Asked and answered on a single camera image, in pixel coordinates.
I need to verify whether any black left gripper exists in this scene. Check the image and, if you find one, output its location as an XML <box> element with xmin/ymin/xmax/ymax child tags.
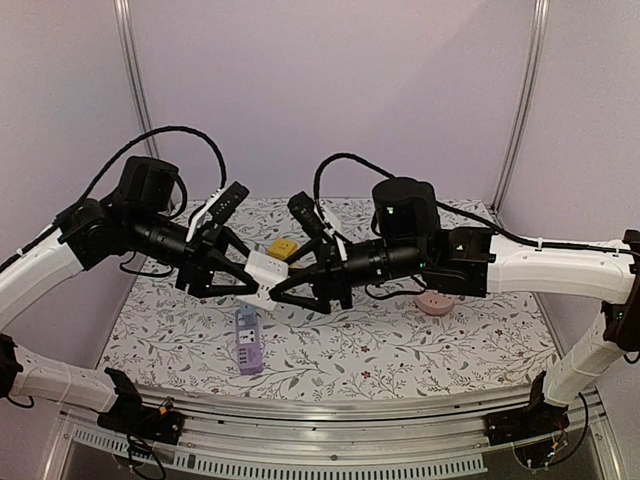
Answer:
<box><xmin>127</xmin><ymin>206</ymin><xmax>265</xmax><ymax>297</ymax></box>

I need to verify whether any yellow cube socket adapter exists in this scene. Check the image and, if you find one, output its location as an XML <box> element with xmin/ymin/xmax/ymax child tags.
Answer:
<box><xmin>267</xmin><ymin>238</ymin><xmax>298</xmax><ymax>261</ymax></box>

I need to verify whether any white cube socket adapter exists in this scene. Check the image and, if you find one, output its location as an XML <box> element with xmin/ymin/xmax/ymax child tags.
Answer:
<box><xmin>238</xmin><ymin>251</ymin><xmax>289</xmax><ymax>311</ymax></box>

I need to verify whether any blue cube plug adapter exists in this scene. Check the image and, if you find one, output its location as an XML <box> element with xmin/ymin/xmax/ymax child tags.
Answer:
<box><xmin>235</xmin><ymin>303</ymin><xmax>257</xmax><ymax>329</ymax></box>

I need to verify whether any purple power strip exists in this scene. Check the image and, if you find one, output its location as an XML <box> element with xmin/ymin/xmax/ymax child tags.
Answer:
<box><xmin>235</xmin><ymin>317</ymin><xmax>263</xmax><ymax>375</ymax></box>

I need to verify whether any round pink power strip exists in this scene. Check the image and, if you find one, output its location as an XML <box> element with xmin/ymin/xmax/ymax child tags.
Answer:
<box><xmin>414</xmin><ymin>292</ymin><xmax>455</xmax><ymax>316</ymax></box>

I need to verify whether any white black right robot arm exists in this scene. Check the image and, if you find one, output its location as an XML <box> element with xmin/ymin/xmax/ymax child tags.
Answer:
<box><xmin>270</xmin><ymin>172</ymin><xmax>639</xmax><ymax>436</ymax></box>

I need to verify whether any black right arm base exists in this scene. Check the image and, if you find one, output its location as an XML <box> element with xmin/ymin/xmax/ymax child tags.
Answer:
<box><xmin>483</xmin><ymin>372</ymin><xmax>569</xmax><ymax>446</ymax></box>

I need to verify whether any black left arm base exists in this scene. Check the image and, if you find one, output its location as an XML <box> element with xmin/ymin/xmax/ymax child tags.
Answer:
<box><xmin>97</xmin><ymin>368</ymin><xmax>185</xmax><ymax>445</ymax></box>

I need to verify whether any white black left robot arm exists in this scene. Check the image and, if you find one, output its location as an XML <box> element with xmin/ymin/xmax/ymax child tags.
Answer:
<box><xmin>1</xmin><ymin>125</ymin><xmax>259</xmax><ymax>434</ymax></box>

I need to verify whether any floral patterned tablecloth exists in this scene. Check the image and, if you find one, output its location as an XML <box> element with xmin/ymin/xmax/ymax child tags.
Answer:
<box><xmin>96</xmin><ymin>197</ymin><xmax>560</xmax><ymax>403</ymax></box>

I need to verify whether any aluminium table front rail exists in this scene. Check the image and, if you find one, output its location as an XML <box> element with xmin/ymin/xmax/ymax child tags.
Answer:
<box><xmin>42</xmin><ymin>384</ymin><xmax>621</xmax><ymax>480</ymax></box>

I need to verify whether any left aluminium frame post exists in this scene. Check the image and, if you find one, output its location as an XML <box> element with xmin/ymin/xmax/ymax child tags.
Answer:
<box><xmin>113</xmin><ymin>0</ymin><xmax>153</xmax><ymax>133</ymax></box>

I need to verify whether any aluminium frame post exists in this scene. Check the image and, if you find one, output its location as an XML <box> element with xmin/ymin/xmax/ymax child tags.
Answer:
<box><xmin>113</xmin><ymin>0</ymin><xmax>153</xmax><ymax>133</ymax></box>
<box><xmin>490</xmin><ymin>0</ymin><xmax>550</xmax><ymax>216</ymax></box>

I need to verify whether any right aluminium frame post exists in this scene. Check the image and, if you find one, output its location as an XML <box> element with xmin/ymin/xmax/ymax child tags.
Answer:
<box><xmin>490</xmin><ymin>0</ymin><xmax>550</xmax><ymax>216</ymax></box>

